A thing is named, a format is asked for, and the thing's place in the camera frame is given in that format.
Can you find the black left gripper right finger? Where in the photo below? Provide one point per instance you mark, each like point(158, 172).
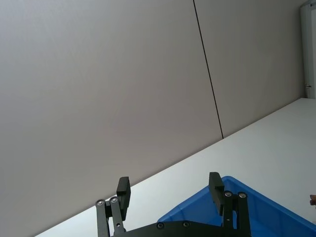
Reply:
point(216, 195)

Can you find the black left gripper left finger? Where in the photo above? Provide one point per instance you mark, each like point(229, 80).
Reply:
point(123, 197)

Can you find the person's hand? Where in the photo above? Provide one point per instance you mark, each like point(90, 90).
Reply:
point(313, 200)

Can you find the blue plastic bin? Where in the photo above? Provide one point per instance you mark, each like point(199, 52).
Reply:
point(269, 214)

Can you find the pale grey door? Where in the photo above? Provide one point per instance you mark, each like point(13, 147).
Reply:
point(310, 49)

